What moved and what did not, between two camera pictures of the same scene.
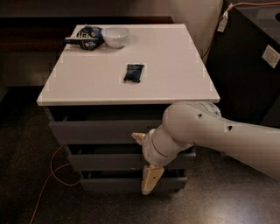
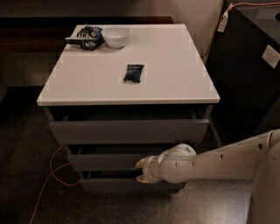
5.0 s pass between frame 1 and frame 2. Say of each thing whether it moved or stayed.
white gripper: moved
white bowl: stayed
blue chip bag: stayed
